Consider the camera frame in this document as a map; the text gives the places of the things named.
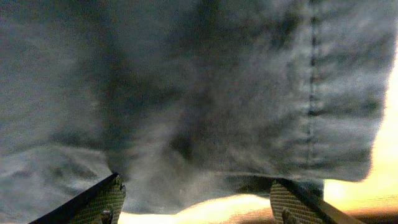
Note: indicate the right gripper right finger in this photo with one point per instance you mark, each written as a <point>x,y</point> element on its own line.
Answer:
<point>291,203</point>

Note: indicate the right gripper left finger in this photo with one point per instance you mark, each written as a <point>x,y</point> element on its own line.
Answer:
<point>100,204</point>

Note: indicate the navy blue shorts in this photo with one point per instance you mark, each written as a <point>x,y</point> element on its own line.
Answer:
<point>187,100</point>

